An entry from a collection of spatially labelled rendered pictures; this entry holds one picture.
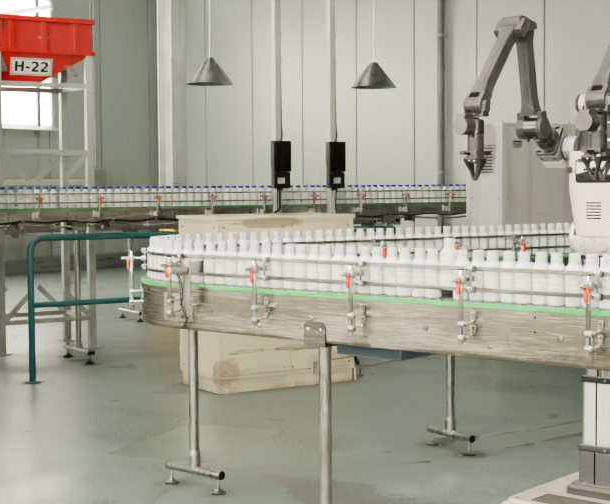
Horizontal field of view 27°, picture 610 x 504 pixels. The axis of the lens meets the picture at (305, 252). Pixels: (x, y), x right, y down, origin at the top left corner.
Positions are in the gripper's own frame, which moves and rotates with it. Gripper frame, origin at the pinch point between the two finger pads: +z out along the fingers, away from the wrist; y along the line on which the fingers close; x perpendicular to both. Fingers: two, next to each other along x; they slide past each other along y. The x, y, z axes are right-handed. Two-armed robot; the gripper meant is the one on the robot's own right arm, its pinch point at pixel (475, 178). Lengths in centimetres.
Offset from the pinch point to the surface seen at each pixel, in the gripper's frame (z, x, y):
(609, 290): 34, 58, 17
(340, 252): 26, -47, 14
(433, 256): 26.3, -6.1, 15.7
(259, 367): 122, -334, -265
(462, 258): 26.6, 5.4, 15.9
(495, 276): 32.0, 18.2, 16.3
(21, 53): -111, -618, -287
